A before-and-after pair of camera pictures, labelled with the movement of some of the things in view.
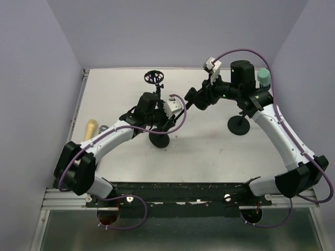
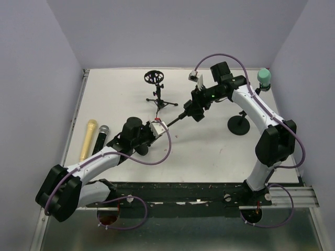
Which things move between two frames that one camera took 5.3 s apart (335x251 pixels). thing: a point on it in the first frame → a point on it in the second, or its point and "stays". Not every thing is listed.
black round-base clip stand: [171, 107] → [143, 150]
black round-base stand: [238, 125] stays
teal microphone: [264, 77] stays
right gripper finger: [202, 99] → [193, 110]
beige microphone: [90, 129] stays
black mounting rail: [180, 199] stays
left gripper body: [158, 117] → [146, 136]
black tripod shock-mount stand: [155, 77] stays
